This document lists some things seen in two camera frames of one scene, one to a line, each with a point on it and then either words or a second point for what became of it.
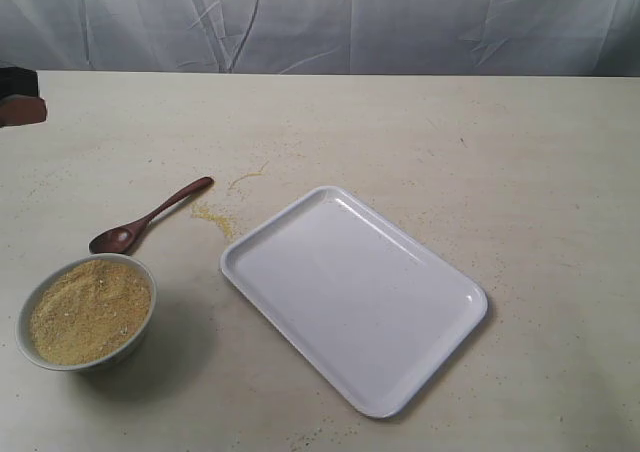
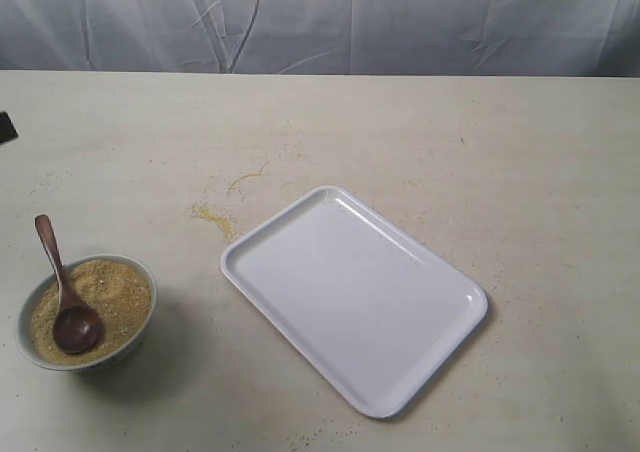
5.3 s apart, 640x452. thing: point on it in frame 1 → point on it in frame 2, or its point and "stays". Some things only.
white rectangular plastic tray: x=373 y=306 stays
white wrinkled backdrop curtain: x=572 y=24 stays
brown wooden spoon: x=117 y=239 → x=78 y=329
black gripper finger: x=18 y=81 → x=7 y=130
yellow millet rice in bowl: x=88 y=312 stays
